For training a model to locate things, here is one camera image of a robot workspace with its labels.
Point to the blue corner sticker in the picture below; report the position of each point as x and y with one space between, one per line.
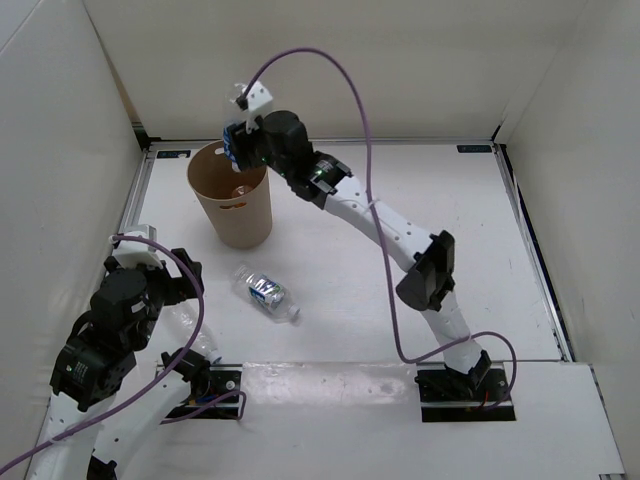
473 148
173 154

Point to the right aluminium frame rail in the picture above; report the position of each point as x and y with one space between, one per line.
533 248

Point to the left blue corner sticker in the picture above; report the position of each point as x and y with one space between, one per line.
173 154

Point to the orange plastic bottle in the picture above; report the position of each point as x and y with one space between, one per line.
241 190

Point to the left aluminium frame rail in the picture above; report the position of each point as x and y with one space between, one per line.
136 195

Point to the right blue corner sticker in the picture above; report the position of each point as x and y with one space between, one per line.
473 148

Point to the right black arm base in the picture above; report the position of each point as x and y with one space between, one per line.
440 402

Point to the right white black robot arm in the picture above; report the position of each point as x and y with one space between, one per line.
426 259

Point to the clear unlabelled plastic bottle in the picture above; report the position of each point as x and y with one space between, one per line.
181 321

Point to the tan cylindrical waste bin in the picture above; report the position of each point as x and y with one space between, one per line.
240 223

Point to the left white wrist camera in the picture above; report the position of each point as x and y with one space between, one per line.
132 254

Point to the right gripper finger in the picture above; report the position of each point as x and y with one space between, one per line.
240 135
243 154

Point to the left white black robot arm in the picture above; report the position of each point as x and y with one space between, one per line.
87 434

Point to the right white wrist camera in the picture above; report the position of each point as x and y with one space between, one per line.
253 102

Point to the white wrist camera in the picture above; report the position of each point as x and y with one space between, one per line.
253 102
132 254

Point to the green blue label bottle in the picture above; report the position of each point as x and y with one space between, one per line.
268 295

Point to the blue label plastic bottle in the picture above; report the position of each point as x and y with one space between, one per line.
233 117

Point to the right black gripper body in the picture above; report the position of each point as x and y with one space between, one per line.
265 153

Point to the aluminium frame rail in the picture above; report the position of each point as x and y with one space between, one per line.
533 248
136 195

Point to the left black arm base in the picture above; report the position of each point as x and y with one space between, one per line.
216 398

